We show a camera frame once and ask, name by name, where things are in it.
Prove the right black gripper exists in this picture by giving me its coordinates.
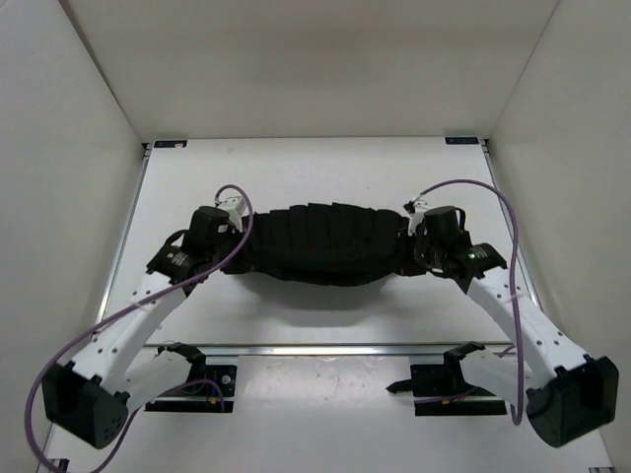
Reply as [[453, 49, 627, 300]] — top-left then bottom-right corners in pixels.
[[388, 228, 446, 278]]

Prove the black pleated skirt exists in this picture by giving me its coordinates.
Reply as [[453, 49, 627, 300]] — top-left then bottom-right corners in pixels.
[[222, 203, 426, 287]]

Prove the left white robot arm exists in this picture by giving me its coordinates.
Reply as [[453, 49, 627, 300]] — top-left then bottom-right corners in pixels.
[[42, 197, 246, 449]]

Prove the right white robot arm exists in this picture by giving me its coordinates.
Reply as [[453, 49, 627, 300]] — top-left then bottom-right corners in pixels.
[[405, 201, 619, 447]]

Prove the left blue corner label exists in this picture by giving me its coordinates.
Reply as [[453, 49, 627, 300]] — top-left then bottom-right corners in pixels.
[[153, 140, 188, 149]]

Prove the blue corner label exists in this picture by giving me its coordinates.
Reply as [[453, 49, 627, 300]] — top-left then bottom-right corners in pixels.
[[153, 140, 188, 149], [445, 136, 480, 146]]

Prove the right blue corner label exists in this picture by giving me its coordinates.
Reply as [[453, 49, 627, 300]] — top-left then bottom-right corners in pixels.
[[445, 136, 480, 146]]

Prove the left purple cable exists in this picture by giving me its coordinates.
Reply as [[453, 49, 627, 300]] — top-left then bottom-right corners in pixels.
[[24, 184, 255, 472]]

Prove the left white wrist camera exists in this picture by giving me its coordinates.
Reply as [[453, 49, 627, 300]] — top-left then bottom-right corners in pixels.
[[215, 196, 247, 233]]

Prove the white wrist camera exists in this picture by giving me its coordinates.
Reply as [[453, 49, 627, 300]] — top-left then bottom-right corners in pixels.
[[403, 197, 430, 237], [215, 196, 247, 233]]

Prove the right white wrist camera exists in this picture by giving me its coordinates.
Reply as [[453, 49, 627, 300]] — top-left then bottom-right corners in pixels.
[[403, 197, 430, 237]]

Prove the aluminium table rail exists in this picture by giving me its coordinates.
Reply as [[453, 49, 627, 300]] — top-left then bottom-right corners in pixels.
[[137, 343, 519, 359]]

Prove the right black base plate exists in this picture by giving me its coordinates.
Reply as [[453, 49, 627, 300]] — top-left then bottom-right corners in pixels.
[[386, 364, 508, 417]]

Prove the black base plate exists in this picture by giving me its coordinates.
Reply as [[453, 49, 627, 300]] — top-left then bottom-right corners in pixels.
[[386, 364, 508, 417], [144, 357, 239, 414]]

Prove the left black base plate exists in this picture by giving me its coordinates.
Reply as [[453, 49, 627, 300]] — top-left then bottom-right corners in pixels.
[[144, 357, 239, 414]]

